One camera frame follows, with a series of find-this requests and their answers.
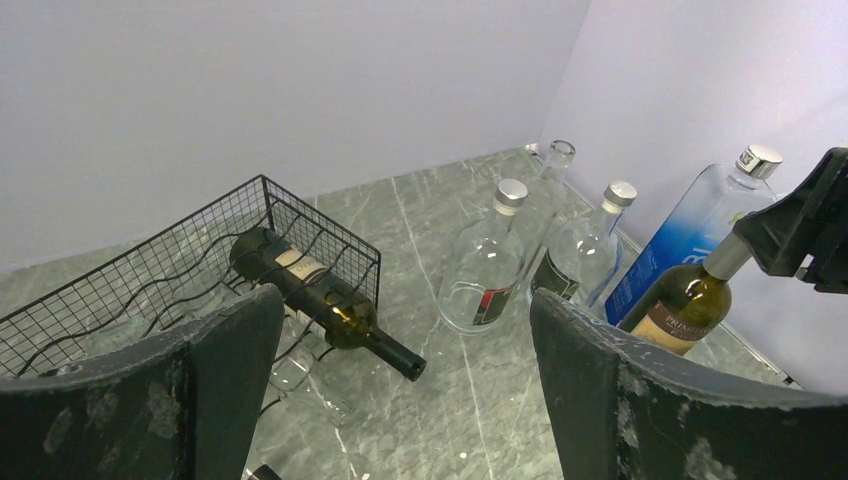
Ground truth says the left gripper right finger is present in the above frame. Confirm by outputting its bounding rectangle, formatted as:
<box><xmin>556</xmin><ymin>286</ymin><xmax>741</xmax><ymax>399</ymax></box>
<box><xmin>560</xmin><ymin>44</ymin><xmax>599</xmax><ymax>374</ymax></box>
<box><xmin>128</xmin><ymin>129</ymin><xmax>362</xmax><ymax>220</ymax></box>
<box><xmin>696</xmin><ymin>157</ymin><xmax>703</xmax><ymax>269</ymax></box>
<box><xmin>529</xmin><ymin>290</ymin><xmax>847</xmax><ymax>479</ymax></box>

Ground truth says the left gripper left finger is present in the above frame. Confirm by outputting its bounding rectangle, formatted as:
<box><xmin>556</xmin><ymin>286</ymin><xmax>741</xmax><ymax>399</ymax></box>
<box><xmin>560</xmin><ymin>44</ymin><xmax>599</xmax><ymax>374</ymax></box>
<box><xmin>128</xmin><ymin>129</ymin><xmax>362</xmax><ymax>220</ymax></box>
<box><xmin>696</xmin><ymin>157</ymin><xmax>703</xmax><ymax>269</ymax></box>
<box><xmin>1</xmin><ymin>285</ymin><xmax>284</xmax><ymax>479</ymax></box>

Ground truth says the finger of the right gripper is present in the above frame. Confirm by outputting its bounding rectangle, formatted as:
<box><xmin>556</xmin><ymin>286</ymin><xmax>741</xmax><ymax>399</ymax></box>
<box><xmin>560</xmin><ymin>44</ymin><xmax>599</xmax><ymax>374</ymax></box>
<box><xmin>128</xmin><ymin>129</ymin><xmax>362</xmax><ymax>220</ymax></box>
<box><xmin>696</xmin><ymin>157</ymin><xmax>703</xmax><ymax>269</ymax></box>
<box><xmin>732</xmin><ymin>147</ymin><xmax>847</xmax><ymax>295</ymax></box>

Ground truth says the blue labelled water bottle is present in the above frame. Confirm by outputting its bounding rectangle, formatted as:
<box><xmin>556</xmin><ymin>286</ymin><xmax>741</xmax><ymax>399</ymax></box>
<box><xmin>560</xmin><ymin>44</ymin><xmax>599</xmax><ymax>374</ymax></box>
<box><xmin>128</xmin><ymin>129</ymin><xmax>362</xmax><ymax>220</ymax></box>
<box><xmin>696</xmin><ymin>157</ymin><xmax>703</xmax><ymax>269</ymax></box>
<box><xmin>604</xmin><ymin>144</ymin><xmax>783</xmax><ymax>325</ymax></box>

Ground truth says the clear glass bottle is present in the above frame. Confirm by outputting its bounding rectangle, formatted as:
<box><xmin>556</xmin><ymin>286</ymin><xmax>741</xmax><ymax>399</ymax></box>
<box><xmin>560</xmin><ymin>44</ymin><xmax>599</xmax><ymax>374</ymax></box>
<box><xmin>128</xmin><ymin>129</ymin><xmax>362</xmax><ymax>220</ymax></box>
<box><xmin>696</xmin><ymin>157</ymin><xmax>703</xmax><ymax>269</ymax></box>
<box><xmin>269</xmin><ymin>316</ymin><xmax>353</xmax><ymax>427</ymax></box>

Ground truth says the gold-foil wine bottle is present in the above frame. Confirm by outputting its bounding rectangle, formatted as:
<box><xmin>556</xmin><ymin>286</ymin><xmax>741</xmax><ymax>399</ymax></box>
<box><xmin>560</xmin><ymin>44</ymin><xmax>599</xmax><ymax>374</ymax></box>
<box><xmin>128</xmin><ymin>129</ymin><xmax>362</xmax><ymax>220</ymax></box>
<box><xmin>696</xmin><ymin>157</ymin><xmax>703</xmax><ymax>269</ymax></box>
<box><xmin>617</xmin><ymin>233</ymin><xmax>751</xmax><ymax>355</ymax></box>

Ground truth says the dark green wine bottle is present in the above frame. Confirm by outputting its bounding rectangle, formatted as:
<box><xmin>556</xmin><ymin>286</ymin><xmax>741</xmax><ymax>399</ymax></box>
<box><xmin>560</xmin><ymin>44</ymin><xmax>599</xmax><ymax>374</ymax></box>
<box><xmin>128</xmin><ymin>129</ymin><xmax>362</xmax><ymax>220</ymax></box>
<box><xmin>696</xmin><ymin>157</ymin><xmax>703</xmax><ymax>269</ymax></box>
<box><xmin>229</xmin><ymin>227</ymin><xmax>427</xmax><ymax>381</ymax></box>

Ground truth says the clear red-label bottle silver cap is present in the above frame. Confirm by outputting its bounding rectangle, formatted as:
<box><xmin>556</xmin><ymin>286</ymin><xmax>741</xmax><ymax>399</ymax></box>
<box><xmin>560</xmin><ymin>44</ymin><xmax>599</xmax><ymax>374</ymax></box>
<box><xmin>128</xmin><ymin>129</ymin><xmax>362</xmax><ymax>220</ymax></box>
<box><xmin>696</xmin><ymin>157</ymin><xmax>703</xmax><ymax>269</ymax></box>
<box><xmin>436</xmin><ymin>178</ymin><xmax>528</xmax><ymax>336</ymax></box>

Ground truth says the black wire wine rack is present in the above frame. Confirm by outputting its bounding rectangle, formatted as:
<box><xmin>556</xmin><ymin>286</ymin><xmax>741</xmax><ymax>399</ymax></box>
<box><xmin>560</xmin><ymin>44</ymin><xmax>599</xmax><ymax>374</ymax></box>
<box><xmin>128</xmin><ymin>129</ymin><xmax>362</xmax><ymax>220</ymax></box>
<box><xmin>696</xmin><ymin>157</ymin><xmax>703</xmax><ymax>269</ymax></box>
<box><xmin>1</xmin><ymin>175</ymin><xmax>381</xmax><ymax>378</ymax></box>

